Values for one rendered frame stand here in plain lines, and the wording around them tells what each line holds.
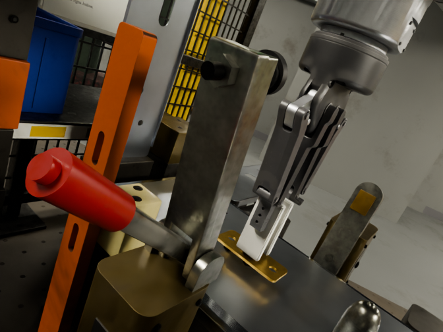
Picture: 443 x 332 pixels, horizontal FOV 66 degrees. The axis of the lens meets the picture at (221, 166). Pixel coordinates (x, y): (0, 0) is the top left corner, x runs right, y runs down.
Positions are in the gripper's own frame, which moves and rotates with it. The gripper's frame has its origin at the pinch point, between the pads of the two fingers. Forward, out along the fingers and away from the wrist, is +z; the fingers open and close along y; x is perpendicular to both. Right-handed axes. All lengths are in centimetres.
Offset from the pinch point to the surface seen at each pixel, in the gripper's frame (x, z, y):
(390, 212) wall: 12, 92, 449
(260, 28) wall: 327, -70, 487
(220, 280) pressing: -0.2, 5.4, -5.5
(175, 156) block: 23.3, 3.7, 10.3
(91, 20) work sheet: 54, -11, 9
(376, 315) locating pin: -13.4, 0.9, -0.5
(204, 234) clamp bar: -1.9, -4.0, -15.4
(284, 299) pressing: -5.8, 5.4, -0.9
